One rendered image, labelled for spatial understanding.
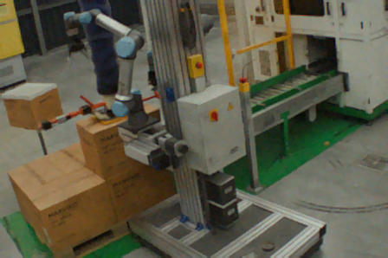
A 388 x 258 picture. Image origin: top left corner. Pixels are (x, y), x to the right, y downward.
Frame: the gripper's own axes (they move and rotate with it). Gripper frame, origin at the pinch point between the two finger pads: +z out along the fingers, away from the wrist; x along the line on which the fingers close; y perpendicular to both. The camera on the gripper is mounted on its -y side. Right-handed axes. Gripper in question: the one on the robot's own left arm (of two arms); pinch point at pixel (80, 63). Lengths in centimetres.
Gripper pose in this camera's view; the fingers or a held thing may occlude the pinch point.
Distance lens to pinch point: 299.6
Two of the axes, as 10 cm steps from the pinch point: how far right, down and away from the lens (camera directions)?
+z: 1.4, 9.2, 3.7
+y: -6.5, -2.0, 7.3
